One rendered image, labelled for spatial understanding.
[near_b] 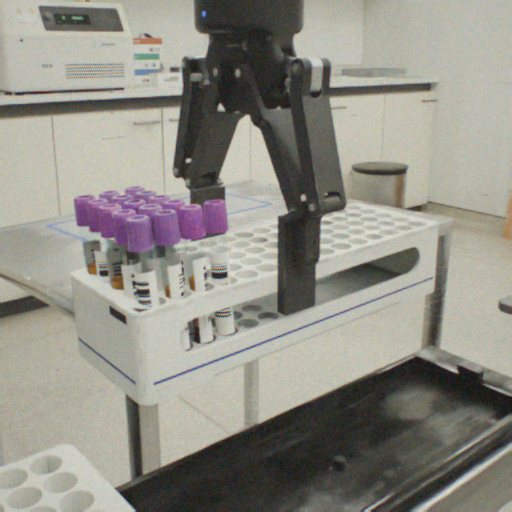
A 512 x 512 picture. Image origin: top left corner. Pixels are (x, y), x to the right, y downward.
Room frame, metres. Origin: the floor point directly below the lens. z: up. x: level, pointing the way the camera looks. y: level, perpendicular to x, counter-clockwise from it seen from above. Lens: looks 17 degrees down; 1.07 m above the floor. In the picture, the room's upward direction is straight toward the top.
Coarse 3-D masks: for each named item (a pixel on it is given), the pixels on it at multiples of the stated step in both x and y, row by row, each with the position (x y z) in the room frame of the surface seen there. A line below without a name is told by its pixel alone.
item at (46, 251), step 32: (256, 192) 1.17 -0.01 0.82; (32, 224) 0.94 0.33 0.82; (64, 224) 0.94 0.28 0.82; (256, 224) 0.94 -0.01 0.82; (448, 224) 0.96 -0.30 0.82; (0, 256) 0.78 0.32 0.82; (32, 256) 0.78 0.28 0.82; (64, 256) 0.78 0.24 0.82; (448, 256) 0.97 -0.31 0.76; (32, 288) 0.69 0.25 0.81; (64, 288) 0.67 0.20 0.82; (256, 384) 1.27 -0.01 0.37; (128, 416) 0.57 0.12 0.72; (256, 416) 1.27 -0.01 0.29; (0, 448) 0.87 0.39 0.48; (128, 448) 0.57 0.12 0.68; (160, 448) 0.57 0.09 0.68
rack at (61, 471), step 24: (48, 456) 0.30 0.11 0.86; (72, 456) 0.30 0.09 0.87; (0, 480) 0.28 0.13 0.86; (24, 480) 0.28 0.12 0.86; (48, 480) 0.28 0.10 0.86; (72, 480) 0.28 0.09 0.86; (96, 480) 0.28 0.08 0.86; (0, 504) 0.26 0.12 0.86; (24, 504) 0.27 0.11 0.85; (48, 504) 0.26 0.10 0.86; (72, 504) 0.27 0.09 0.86; (96, 504) 0.26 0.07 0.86; (120, 504) 0.26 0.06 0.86
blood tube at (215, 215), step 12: (204, 204) 0.41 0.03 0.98; (216, 204) 0.40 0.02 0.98; (204, 216) 0.41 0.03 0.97; (216, 216) 0.40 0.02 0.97; (216, 228) 0.40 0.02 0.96; (228, 228) 0.41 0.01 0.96; (216, 240) 0.40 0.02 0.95; (216, 252) 0.40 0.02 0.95; (228, 252) 0.41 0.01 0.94; (216, 264) 0.40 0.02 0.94; (228, 264) 0.41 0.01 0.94; (216, 276) 0.40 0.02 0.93; (228, 276) 0.41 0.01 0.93; (216, 312) 0.41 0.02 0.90; (228, 312) 0.40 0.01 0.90; (216, 324) 0.41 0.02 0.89; (228, 324) 0.40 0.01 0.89
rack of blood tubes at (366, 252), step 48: (240, 240) 0.50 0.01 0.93; (336, 240) 0.49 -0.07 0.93; (384, 240) 0.49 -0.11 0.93; (432, 240) 0.53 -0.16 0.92; (96, 288) 0.40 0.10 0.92; (240, 288) 0.40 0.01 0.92; (336, 288) 0.53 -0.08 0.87; (384, 288) 0.49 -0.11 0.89; (432, 288) 0.53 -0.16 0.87; (96, 336) 0.40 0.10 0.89; (144, 336) 0.36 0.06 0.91; (192, 336) 0.40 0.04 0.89; (240, 336) 0.40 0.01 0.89; (288, 336) 0.43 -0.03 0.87; (144, 384) 0.36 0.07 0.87; (192, 384) 0.38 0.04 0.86
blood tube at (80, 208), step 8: (80, 200) 0.43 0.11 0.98; (88, 200) 0.43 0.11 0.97; (80, 208) 0.43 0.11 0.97; (80, 216) 0.43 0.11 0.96; (80, 224) 0.43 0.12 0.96; (88, 232) 0.43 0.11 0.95; (88, 240) 0.43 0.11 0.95; (88, 248) 0.43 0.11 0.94; (88, 256) 0.43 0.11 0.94; (88, 264) 0.43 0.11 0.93; (88, 272) 0.43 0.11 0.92; (96, 272) 0.43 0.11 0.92
